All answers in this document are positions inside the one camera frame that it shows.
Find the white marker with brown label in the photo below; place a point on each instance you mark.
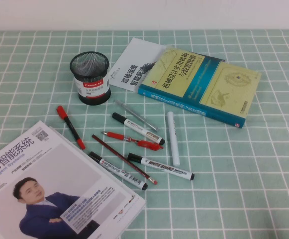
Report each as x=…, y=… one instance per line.
x=137, y=127

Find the magazine with man on cover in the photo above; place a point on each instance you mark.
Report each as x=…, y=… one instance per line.
x=59, y=161

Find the white board marker black caps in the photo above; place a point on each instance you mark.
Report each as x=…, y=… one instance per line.
x=161, y=167

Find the white booklet with black title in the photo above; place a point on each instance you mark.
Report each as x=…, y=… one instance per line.
x=134, y=57

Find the white paint marker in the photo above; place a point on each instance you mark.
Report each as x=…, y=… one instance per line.
x=173, y=139

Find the black mesh pen holder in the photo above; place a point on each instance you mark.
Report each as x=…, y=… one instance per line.
x=92, y=97

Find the yellow and teal hardcover book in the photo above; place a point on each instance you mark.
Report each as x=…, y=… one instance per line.
x=196, y=82

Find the white marker with grey label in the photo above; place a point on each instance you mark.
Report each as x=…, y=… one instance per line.
x=119, y=171

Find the red and black pen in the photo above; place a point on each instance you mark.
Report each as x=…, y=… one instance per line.
x=71, y=127

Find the green checked tablecloth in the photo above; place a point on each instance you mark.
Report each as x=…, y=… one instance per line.
x=233, y=174

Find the dark red pencil with eraser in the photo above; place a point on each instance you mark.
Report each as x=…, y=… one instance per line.
x=124, y=159

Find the thin grey pen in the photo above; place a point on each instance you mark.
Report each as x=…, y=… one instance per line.
x=136, y=115

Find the red gel pen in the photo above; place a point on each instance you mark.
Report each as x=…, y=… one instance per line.
x=117, y=136

